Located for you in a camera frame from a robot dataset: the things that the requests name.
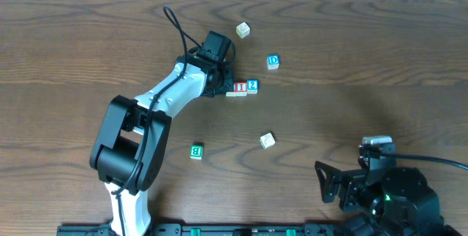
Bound red letter A block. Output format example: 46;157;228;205
226;91;237;97

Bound red letter I block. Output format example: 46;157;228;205
235;82;248;96

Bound blue number 2 block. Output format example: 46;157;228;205
246;80;259;94

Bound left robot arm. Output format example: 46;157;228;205
89;31;235;235

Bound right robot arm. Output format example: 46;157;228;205
314;137;458;236

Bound cream block with engraved picture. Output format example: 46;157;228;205
235;22;251;39

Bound blue letter D block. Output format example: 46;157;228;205
266;55;280;69

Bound cream block with line drawing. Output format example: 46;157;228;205
260;132;276;149

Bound green letter B block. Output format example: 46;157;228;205
189;145;203;160

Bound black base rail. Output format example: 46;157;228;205
56;224;337;236

